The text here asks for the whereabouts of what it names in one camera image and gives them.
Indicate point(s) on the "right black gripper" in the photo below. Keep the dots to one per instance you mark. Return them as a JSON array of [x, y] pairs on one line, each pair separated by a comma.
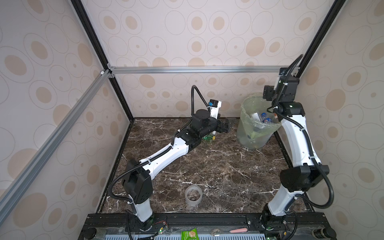
[[270, 91]]

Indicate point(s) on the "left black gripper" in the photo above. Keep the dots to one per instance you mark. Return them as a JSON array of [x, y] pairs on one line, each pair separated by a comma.
[[225, 129]]

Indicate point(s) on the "green Sprite bottle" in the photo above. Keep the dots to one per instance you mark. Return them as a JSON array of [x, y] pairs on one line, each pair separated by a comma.
[[209, 138]]

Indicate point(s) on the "blue label water bottle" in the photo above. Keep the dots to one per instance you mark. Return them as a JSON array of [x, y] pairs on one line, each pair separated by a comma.
[[266, 119]]

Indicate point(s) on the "mesh bin with green liner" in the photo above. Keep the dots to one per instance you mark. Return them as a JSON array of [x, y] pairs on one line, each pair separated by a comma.
[[251, 134]]

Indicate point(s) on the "square clear frosted bottle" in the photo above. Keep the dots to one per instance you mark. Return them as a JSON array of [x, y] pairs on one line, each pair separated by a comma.
[[256, 117]]

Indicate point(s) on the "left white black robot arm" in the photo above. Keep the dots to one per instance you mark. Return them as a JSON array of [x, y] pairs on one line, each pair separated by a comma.
[[134, 185]]

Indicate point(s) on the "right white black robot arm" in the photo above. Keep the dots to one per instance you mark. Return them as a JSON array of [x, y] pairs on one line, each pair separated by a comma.
[[307, 169]]

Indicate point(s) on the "clear tape roll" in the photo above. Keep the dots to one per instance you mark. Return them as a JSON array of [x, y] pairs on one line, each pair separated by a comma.
[[193, 195]]

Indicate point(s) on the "pink pen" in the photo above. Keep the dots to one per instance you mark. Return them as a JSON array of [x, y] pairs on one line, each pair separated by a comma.
[[239, 231]]

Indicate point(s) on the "green snack packet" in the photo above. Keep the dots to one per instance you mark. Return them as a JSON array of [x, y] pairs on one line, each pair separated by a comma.
[[190, 235]]

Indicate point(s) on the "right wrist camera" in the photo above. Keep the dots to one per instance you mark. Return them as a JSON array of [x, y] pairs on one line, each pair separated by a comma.
[[286, 87]]

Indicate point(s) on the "back aluminium rail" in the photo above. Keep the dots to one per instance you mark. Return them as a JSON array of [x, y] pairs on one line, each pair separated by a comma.
[[197, 70]]

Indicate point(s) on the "aluminium rail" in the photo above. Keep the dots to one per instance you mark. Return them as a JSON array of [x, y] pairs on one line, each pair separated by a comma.
[[197, 70], [38, 161]]

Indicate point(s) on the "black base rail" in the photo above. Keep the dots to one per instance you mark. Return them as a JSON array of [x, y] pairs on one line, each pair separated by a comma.
[[293, 226]]

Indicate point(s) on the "left aluminium rail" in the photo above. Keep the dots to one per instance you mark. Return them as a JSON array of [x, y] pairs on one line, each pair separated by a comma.
[[38, 161]]

